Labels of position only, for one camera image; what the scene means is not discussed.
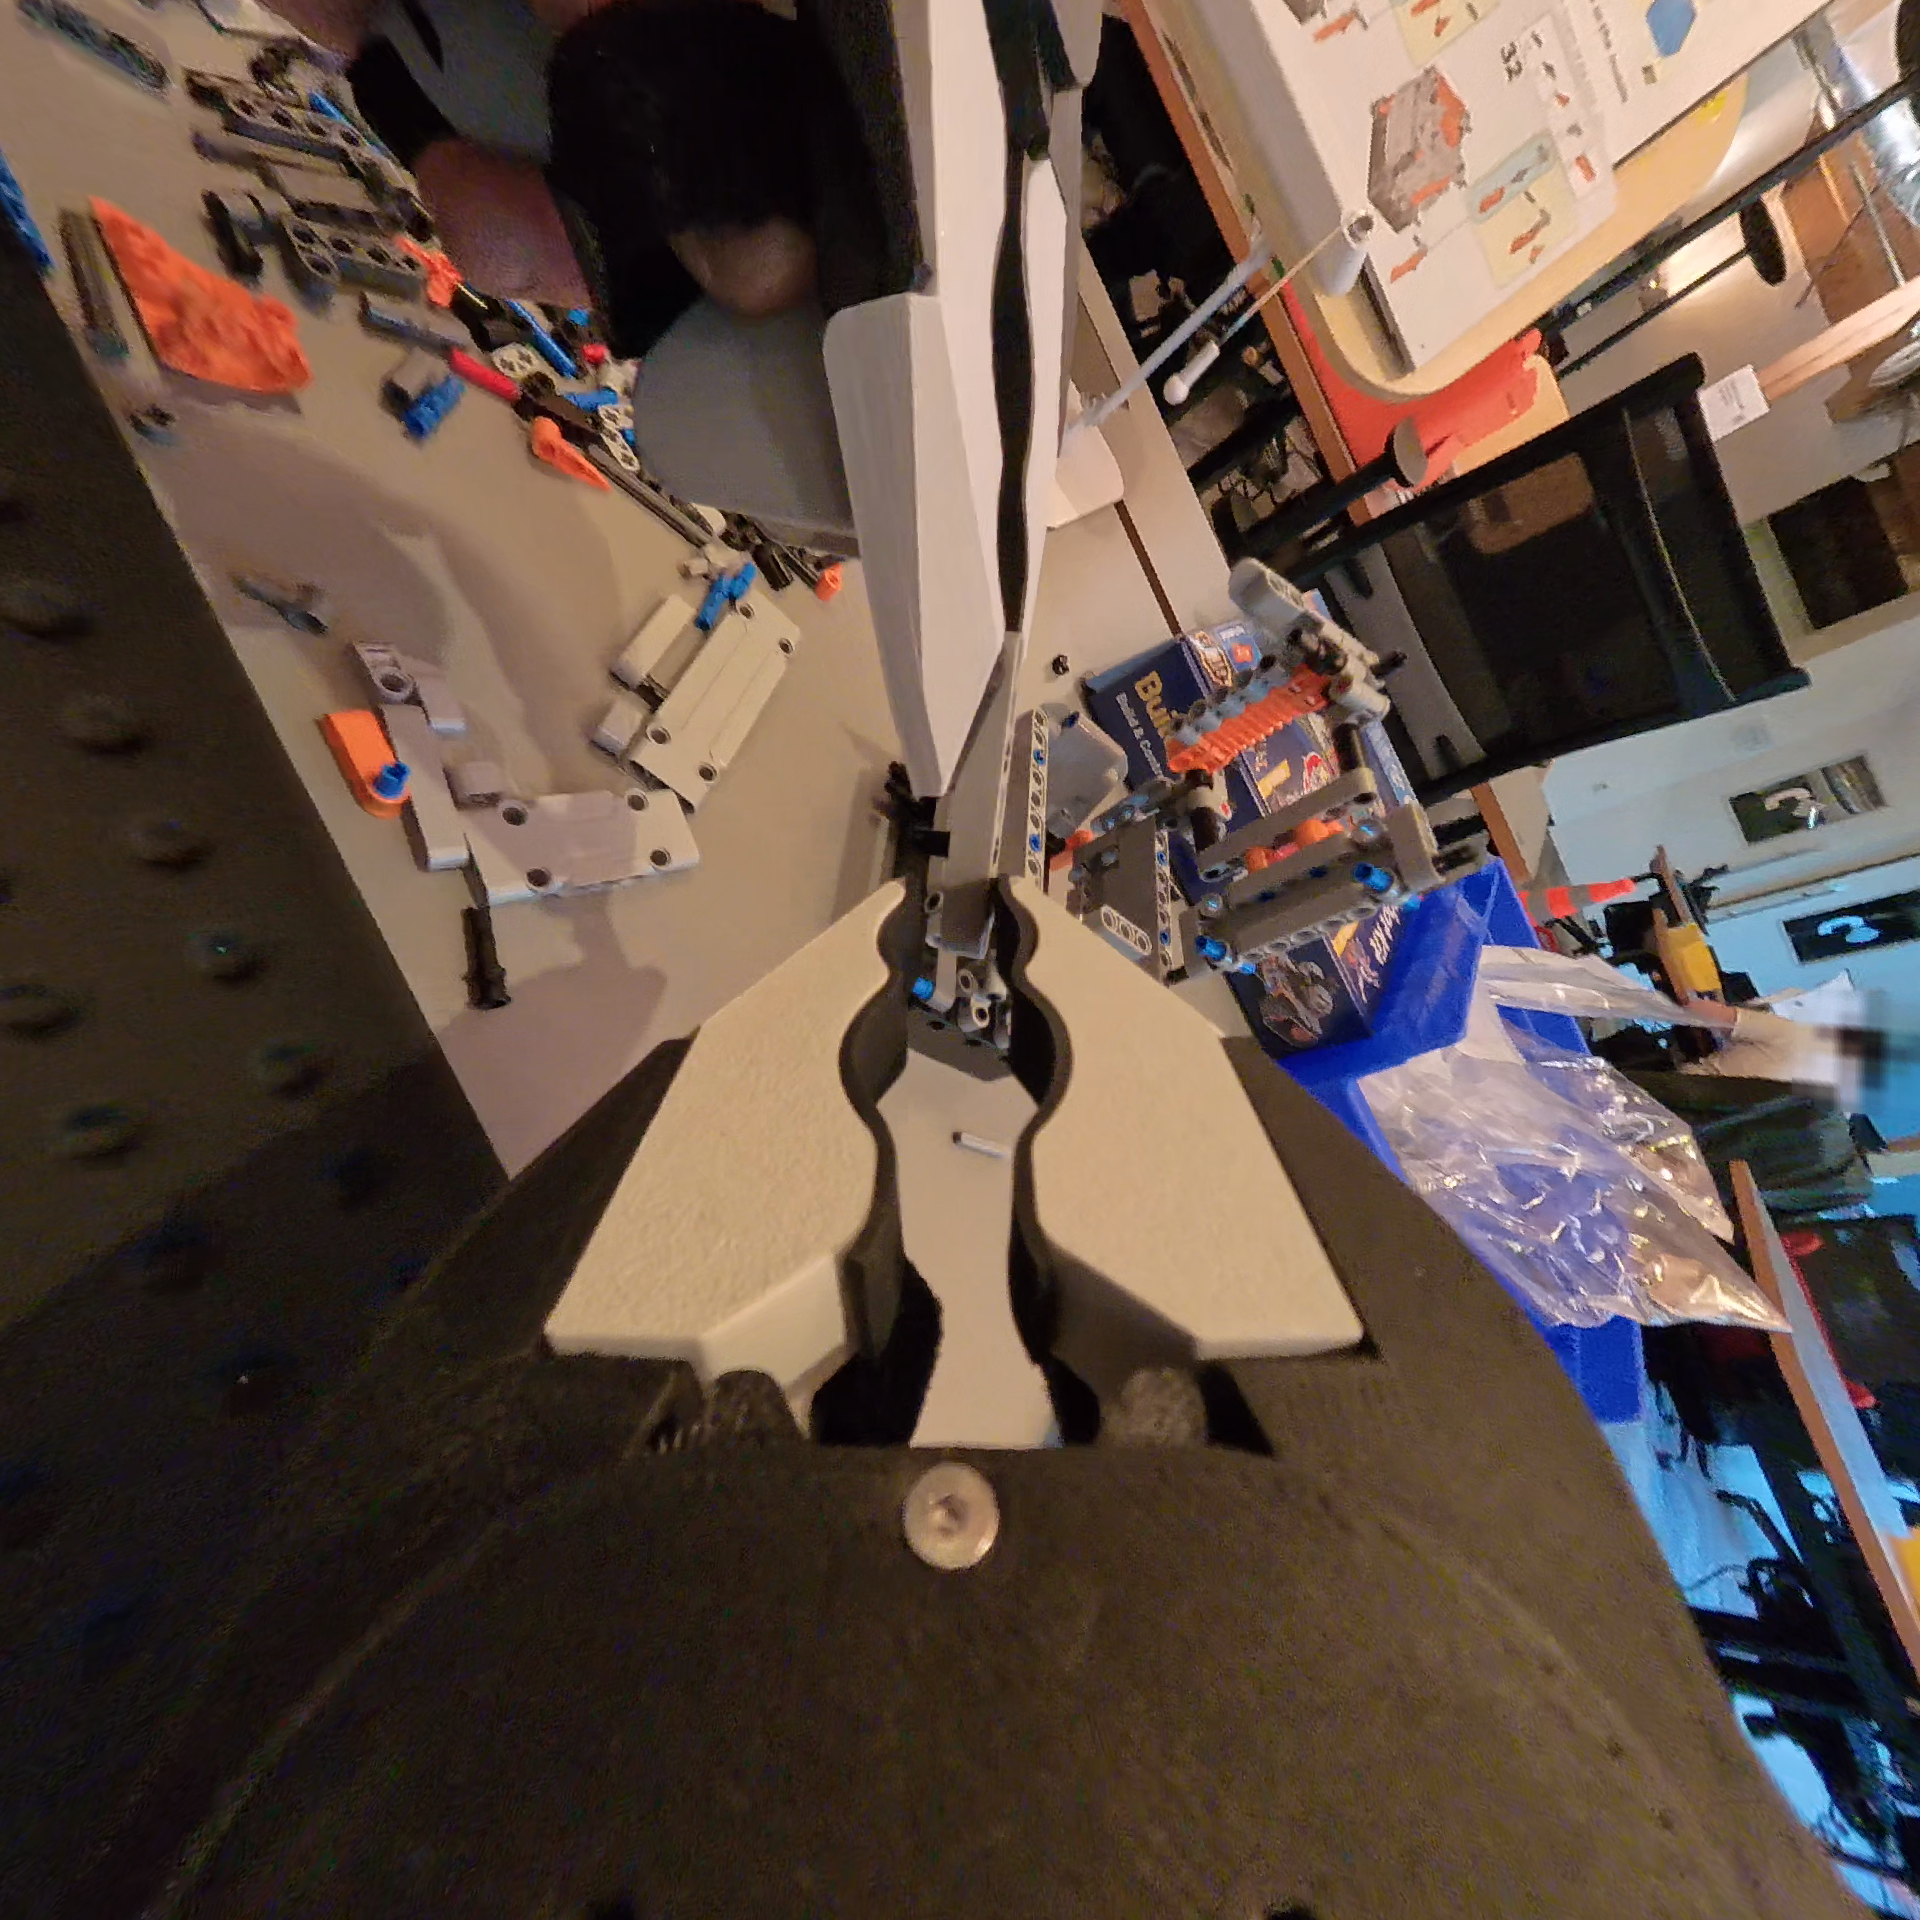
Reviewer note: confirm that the instruction booklet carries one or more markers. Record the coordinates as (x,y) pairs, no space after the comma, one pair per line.
(1501,121)

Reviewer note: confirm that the blue robot kit box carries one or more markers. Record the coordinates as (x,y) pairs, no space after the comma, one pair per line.
(1157,706)

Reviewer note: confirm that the pile of small building parts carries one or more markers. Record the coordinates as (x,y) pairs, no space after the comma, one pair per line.
(481,300)

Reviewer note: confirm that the black connector pin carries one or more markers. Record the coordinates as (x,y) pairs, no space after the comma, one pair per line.
(481,955)

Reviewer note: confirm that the clear plastic bags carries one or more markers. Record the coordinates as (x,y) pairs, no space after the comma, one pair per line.
(1561,1156)

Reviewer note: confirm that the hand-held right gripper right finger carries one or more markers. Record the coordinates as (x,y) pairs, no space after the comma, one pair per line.
(1201,1201)

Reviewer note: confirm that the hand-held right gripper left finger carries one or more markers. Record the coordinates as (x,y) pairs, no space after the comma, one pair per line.
(720,1201)

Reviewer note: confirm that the orange gear frame assembly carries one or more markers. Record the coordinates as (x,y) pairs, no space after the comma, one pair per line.
(1261,811)

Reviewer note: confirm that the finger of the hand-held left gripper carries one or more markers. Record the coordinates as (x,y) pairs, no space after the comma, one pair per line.
(936,451)
(1097,360)

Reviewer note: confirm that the blue plastic bin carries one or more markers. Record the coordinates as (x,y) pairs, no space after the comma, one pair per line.
(1440,990)

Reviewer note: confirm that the grey long bar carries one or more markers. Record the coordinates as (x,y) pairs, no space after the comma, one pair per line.
(720,696)

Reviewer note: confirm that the person's left hand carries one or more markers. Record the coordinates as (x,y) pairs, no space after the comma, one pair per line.
(496,235)

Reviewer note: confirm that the small orange block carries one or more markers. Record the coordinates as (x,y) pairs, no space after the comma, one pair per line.
(367,756)

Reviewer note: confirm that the large orange wedge piece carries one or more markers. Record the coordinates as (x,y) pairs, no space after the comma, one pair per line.
(204,300)

